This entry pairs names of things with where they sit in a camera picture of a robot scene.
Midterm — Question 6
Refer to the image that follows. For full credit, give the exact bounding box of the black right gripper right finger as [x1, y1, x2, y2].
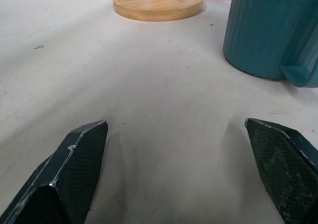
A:
[244, 118, 318, 224]

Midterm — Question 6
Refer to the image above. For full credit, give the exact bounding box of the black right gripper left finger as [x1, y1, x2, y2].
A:
[0, 120, 109, 224]

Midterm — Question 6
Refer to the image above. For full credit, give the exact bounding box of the teal ribbed mug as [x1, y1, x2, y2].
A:
[222, 0, 318, 88]

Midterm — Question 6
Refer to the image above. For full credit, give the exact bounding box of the round wooden stand base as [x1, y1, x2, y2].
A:
[113, 0, 205, 22]

